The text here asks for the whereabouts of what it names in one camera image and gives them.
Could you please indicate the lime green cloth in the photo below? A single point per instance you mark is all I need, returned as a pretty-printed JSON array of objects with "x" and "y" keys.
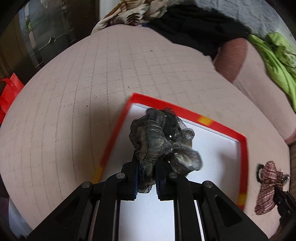
[{"x": 278, "y": 56}]

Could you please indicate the red white checked scrunchie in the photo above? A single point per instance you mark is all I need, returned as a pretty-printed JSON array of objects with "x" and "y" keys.
[{"x": 270, "y": 180}]

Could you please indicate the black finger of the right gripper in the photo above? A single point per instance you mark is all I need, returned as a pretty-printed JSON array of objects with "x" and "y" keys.
[{"x": 285, "y": 203}]

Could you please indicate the grey-green sheer scrunchie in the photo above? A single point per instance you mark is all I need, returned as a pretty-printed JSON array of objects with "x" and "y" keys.
[{"x": 162, "y": 132}]

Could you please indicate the stained glass door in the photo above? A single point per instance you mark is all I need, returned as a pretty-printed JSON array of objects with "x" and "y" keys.
[{"x": 46, "y": 30}]

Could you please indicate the pink quilted bed cover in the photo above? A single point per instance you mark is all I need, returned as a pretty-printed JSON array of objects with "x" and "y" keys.
[{"x": 55, "y": 132}]

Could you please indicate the brown leaf-print cloth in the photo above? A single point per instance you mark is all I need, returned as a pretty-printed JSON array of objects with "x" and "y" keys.
[{"x": 135, "y": 12}]

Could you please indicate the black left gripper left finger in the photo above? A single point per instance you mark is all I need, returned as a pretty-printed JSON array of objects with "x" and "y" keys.
[{"x": 91, "y": 211}]

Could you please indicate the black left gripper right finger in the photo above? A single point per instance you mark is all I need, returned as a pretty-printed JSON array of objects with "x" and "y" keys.
[{"x": 201, "y": 210}]

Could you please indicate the pink bolster pillow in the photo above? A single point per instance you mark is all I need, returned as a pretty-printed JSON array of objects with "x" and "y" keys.
[{"x": 239, "y": 62}]

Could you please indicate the black cloth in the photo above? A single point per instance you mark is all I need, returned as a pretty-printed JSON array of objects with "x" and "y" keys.
[{"x": 191, "y": 26}]

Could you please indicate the grey quilted pillow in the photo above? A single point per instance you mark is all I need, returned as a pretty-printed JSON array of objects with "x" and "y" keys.
[{"x": 258, "y": 16}]

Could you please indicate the red shallow tray box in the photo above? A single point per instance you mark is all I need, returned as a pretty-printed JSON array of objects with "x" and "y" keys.
[{"x": 225, "y": 163}]

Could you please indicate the red bag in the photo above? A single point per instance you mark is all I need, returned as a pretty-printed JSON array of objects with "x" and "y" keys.
[{"x": 11, "y": 90}]

